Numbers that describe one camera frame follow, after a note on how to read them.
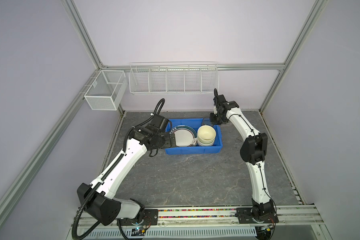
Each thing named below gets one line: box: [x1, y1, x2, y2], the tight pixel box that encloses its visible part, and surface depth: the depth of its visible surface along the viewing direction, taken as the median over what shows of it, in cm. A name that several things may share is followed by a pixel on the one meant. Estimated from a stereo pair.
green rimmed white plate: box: [169, 125, 197, 147], surface depth 104 cm
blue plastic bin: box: [164, 135, 223, 155], surface depth 96 cm
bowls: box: [197, 125, 217, 146], surface depth 94 cm
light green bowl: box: [197, 138, 216, 145], surface depth 92 cm
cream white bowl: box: [198, 142, 215, 147], surface depth 93 cm
